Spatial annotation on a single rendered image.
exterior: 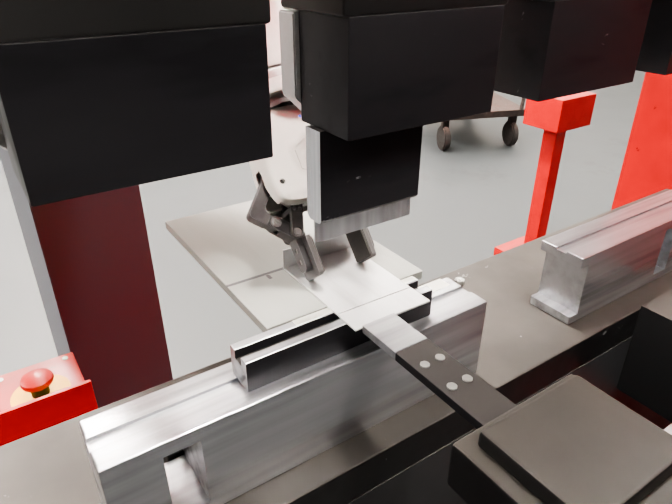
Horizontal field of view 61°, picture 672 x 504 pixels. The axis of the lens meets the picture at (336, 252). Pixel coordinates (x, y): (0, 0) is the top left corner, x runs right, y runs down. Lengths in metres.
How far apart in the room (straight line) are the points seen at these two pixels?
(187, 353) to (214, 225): 1.48
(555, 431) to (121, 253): 0.88
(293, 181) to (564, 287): 0.39
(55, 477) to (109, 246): 0.58
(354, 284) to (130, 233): 0.63
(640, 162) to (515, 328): 0.65
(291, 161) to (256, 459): 0.27
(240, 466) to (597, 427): 0.28
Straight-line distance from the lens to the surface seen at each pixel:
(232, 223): 0.70
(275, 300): 0.54
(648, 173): 1.31
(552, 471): 0.36
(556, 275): 0.78
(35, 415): 0.76
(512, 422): 0.38
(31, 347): 2.38
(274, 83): 0.57
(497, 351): 0.70
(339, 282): 0.56
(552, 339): 0.74
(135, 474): 0.47
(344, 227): 0.48
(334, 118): 0.41
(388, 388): 0.57
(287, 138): 0.56
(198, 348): 2.16
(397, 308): 0.53
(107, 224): 1.09
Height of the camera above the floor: 1.30
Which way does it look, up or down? 28 degrees down
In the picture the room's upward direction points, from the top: straight up
